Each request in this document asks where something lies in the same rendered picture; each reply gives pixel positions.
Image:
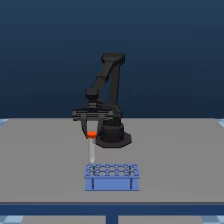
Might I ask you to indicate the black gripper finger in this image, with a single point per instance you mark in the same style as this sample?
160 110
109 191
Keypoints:
83 126
99 128

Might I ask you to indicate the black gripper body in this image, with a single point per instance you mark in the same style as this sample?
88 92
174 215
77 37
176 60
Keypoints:
93 113

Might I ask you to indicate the clear tube with orange cap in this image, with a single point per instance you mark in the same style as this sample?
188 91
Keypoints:
91 146

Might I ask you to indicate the dark six-joint robot arm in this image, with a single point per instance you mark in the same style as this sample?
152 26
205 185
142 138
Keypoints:
113 83

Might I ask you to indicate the blue tube rack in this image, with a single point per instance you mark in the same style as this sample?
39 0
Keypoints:
111 176

